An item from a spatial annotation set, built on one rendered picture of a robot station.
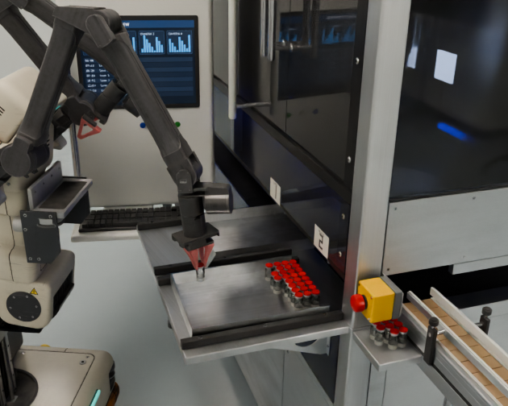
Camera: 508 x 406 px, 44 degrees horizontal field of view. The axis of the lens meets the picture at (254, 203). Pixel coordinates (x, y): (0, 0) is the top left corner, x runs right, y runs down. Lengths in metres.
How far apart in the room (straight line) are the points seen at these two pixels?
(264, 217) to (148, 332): 1.18
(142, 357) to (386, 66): 1.95
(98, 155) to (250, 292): 0.88
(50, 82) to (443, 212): 0.94
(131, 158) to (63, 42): 0.86
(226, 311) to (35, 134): 0.62
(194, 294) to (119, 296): 1.70
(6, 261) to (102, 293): 1.49
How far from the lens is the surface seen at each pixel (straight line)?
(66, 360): 2.48
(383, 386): 1.71
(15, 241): 1.93
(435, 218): 1.50
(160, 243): 1.90
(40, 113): 1.55
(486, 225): 1.60
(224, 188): 1.46
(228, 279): 1.71
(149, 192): 2.32
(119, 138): 2.25
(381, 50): 1.29
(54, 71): 1.52
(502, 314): 1.79
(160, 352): 2.92
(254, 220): 2.03
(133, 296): 3.32
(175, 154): 1.45
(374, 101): 1.31
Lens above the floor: 1.76
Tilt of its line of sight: 24 degrees down
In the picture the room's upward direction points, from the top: 1 degrees clockwise
